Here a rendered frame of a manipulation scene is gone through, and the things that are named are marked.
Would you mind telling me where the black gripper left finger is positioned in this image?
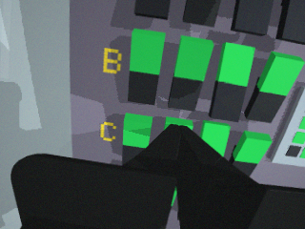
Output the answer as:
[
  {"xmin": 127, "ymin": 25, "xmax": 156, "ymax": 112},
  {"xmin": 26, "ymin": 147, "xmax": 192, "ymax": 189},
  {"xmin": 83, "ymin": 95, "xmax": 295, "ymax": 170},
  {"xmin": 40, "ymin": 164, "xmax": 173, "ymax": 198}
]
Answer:
[{"xmin": 10, "ymin": 124, "xmax": 181, "ymax": 229}]

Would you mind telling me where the grey switch panel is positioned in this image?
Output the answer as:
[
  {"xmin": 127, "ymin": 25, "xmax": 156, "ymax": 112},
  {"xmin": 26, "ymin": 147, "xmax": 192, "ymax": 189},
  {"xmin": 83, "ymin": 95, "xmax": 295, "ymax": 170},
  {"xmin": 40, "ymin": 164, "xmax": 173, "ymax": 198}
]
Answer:
[{"xmin": 69, "ymin": 0, "xmax": 305, "ymax": 189}]

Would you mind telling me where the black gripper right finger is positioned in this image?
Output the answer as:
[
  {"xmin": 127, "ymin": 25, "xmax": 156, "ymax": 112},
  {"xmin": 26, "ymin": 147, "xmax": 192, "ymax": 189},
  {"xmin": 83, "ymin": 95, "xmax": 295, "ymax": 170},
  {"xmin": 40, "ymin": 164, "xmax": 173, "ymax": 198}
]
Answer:
[{"xmin": 175, "ymin": 125, "xmax": 305, "ymax": 229}]

